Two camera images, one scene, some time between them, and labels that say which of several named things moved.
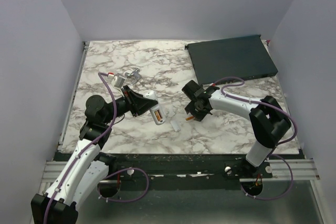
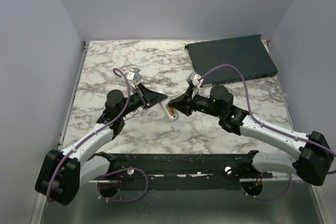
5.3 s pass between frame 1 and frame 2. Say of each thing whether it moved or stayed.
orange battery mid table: moved
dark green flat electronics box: stayed
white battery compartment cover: stayed
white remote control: moved
